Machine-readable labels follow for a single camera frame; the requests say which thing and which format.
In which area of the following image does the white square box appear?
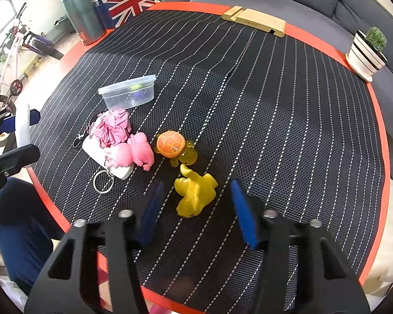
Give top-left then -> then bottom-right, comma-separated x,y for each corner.
15,103 -> 31,148

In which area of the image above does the metal keyring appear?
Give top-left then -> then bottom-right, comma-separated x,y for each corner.
92,161 -> 115,195

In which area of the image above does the yellow elephant toy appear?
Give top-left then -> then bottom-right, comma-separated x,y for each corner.
174,164 -> 218,218

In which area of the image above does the pink pig toy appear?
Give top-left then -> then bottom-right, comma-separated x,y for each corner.
105,132 -> 155,172

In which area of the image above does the orange turtle toy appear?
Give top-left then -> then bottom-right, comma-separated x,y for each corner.
154,130 -> 198,167

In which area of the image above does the crumpled pink paper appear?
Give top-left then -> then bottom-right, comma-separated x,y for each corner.
89,109 -> 132,148

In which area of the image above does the clear lidded plastic tub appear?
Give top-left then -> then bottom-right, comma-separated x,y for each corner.
98,75 -> 157,110

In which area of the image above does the teal thermos bottle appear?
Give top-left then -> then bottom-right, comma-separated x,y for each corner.
61,0 -> 106,46

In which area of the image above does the black striped table mat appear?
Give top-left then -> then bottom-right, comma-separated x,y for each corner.
29,9 -> 386,313

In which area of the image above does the union jack tissue box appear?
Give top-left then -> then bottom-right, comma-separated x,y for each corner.
94,0 -> 155,30

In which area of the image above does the potted cactus striped pot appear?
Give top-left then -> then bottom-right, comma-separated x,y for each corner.
346,26 -> 388,82

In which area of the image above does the wooden phone stand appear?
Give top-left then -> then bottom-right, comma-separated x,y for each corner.
221,6 -> 287,38

